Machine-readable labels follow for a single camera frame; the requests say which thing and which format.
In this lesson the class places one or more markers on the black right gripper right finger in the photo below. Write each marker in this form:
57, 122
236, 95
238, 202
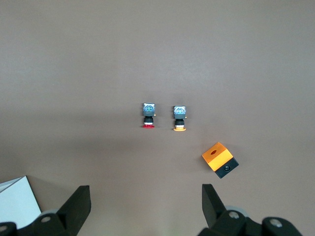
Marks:
216, 216

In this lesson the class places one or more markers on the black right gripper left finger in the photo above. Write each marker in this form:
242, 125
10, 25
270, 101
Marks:
71, 214

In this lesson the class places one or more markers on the white drawer cabinet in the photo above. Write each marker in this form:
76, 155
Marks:
14, 201

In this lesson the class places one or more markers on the orange black button box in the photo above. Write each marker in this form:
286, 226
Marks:
216, 157

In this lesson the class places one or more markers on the orange push button switch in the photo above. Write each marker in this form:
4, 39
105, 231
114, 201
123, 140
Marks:
179, 113

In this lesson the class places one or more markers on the red push button switch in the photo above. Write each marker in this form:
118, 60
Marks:
149, 111

